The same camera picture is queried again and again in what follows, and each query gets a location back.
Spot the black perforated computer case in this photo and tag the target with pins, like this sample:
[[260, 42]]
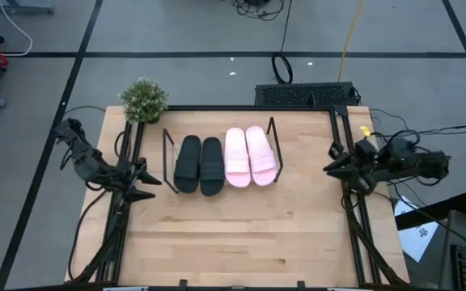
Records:
[[297, 95]]

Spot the pink slide sandal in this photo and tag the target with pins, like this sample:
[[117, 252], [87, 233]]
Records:
[[261, 157], [237, 159]]

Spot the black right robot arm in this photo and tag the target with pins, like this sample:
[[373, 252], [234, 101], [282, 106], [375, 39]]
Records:
[[431, 165]]

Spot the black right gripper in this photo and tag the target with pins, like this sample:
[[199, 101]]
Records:
[[364, 165]]

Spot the white paper sheet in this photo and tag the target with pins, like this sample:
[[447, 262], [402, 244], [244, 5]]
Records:
[[417, 238]]

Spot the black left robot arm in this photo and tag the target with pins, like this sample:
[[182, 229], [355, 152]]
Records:
[[85, 159]]

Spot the black desk edge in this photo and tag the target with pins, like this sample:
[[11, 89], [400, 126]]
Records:
[[431, 211]]

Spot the black slide sandal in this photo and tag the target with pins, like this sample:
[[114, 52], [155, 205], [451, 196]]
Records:
[[187, 163], [212, 167]]

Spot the wooden shelf with black frame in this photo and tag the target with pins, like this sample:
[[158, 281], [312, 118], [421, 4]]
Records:
[[178, 141]]

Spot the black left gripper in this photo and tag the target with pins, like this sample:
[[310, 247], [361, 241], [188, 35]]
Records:
[[128, 175]]

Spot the black metal table frame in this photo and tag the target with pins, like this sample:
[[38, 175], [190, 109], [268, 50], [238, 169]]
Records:
[[217, 108]]

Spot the small green potted plant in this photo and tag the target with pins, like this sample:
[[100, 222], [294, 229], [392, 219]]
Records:
[[144, 101]]

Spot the yellow tag on right gripper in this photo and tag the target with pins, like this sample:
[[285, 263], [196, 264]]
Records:
[[364, 131]]

